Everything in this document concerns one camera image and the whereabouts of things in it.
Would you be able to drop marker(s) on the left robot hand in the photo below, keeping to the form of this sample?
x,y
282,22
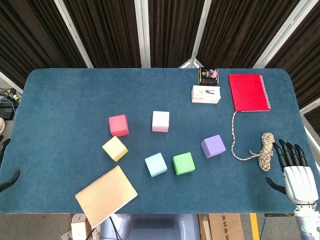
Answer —
x,y
12,178

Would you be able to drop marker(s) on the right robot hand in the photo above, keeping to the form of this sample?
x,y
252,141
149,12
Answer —
x,y
300,182

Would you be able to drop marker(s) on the purple foam cube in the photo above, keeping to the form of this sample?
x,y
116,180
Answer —
x,y
213,146

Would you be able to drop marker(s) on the green foam cube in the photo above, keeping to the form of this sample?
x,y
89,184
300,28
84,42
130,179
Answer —
x,y
183,163

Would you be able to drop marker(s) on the red foam cube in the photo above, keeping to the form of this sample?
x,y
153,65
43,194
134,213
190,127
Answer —
x,y
118,125

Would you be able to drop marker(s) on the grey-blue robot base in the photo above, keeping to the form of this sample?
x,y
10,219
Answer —
x,y
162,227

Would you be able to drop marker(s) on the beige round object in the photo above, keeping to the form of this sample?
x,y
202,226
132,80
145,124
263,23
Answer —
x,y
1,126

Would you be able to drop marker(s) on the black device box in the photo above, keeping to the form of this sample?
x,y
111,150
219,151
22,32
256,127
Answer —
x,y
6,113

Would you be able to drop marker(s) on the small white carton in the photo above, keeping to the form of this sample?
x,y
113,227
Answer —
x,y
78,228

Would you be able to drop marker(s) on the brown cardboard carton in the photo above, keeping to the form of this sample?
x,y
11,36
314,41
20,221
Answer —
x,y
225,227

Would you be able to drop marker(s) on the tan spiral notebook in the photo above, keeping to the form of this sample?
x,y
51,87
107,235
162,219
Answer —
x,y
106,195

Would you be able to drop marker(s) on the blue felt table cover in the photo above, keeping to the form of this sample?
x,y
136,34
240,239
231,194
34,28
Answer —
x,y
75,100

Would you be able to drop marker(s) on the red spiral notebook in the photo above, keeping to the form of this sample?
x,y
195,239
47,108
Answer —
x,y
248,92

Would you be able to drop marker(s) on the yellow foam cube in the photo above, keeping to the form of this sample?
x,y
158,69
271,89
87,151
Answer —
x,y
115,148

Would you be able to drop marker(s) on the white cardboard box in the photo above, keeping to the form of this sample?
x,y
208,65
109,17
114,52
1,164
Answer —
x,y
206,96

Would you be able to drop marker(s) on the black luncheon meat tin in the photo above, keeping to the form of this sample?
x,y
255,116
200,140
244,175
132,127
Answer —
x,y
208,76

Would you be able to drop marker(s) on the light blue foam cube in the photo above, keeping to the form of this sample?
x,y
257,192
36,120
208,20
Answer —
x,y
155,165

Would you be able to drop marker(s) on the pink foam cube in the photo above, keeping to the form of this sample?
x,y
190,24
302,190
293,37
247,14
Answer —
x,y
160,121

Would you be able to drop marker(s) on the dark brown curtain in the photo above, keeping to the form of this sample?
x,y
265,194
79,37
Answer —
x,y
112,32

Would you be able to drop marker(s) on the white partition frame post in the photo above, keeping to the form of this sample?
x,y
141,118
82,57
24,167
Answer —
x,y
10,82
201,30
282,32
143,32
311,106
72,30
313,137

